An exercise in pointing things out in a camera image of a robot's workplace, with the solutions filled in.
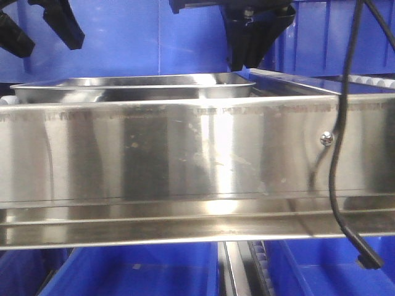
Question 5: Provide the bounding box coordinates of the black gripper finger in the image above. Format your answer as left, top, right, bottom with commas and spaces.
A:
28, 0, 85, 50
1, 11, 35, 58

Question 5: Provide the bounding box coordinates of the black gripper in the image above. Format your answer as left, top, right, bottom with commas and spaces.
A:
220, 1, 296, 70

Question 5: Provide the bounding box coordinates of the silver tray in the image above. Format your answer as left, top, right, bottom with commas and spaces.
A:
10, 73, 256, 104

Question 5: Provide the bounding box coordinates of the large blue crate centre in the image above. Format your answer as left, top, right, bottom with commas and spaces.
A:
1, 1, 228, 83

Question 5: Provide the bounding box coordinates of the blue crate right side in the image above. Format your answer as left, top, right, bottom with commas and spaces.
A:
259, 1, 394, 76

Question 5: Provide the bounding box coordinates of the white roller track right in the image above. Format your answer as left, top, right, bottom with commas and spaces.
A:
348, 75, 395, 89

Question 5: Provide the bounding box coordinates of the white roller track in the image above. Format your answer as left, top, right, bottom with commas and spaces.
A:
247, 240, 276, 296
348, 75, 395, 89

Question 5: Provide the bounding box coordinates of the white roller track middle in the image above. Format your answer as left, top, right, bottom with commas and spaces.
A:
247, 240, 276, 296

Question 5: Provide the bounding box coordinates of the blue bin lower right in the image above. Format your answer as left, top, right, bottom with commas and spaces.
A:
264, 236, 394, 295

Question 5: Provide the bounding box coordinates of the blue bin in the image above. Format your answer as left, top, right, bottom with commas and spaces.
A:
40, 242, 219, 295
264, 236, 394, 295

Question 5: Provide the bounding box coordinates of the blue bin lower centre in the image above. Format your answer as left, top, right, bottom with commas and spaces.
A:
40, 242, 219, 295

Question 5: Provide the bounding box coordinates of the steel front shelf rail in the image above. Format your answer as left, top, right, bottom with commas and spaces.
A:
0, 93, 395, 250

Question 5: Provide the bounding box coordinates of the black hanging cable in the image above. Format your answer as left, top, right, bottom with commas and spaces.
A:
328, 0, 395, 271

